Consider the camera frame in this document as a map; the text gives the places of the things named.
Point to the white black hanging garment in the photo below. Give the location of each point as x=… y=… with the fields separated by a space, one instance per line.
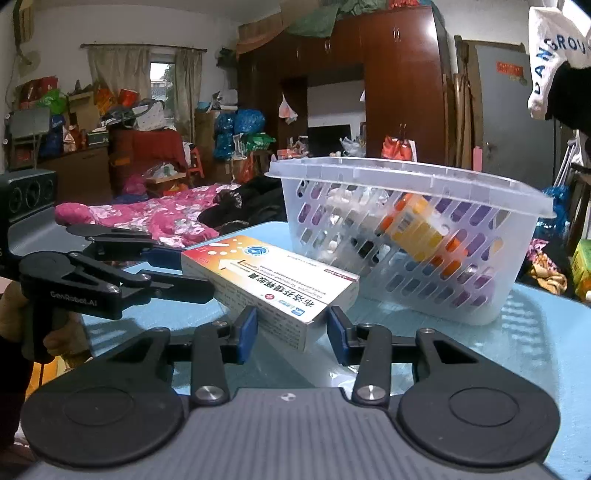
x=549 y=60

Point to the blue plastic bag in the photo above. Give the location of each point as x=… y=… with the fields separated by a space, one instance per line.
x=558 y=207

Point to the orange bottle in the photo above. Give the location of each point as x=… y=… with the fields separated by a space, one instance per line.
x=415 y=230

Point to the black clothing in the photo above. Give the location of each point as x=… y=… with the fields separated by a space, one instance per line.
x=249 y=205

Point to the beige curtain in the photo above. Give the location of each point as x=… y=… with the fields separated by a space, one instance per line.
x=188 y=92
x=117 y=69

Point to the green package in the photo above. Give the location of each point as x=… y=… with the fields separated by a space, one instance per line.
x=258 y=143

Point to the person's left hand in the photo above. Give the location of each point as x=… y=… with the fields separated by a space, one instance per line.
x=64 y=344

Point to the red stool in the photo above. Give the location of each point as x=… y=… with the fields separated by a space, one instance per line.
x=196 y=161

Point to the grey door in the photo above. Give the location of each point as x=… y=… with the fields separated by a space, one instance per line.
x=508 y=120

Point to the red orange bag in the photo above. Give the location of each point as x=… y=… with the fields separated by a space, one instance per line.
x=397 y=148

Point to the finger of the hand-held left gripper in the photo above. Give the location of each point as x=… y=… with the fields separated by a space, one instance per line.
x=184 y=288
x=164 y=259

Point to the green cloth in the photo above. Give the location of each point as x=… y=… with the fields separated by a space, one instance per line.
x=314 y=21

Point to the window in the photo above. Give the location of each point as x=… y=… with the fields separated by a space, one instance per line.
x=161 y=83

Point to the hanging pink white plastic bag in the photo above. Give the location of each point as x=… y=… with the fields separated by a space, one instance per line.
x=287 y=110

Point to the green yellow box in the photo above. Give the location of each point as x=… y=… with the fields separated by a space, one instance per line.
x=582 y=267

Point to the brown wooden wardrobe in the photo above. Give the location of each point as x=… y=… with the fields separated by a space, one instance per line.
x=401 y=83

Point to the red cloth covered chair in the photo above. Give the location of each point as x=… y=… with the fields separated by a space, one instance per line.
x=147 y=152

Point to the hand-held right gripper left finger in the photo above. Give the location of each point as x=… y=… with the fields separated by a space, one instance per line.
x=249 y=330

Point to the wooden sticks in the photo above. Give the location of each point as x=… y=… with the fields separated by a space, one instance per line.
x=464 y=101

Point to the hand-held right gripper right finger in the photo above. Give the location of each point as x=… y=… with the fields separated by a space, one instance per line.
x=337 y=337

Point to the blue plastic bags pile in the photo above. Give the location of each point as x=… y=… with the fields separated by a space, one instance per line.
x=240 y=127

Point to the white orange medicine box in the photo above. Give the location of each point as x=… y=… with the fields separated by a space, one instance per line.
x=268 y=286

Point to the yellow printed cloth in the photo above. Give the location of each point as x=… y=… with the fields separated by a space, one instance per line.
x=547 y=272

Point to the white plastic basket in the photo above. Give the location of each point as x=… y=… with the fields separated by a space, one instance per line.
x=415 y=177

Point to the pink roll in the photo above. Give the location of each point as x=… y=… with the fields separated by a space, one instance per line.
x=478 y=158

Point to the black television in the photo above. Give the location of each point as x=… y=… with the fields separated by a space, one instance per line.
x=330 y=141

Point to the pink floral blanket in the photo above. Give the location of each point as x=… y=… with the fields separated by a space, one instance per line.
x=157 y=212

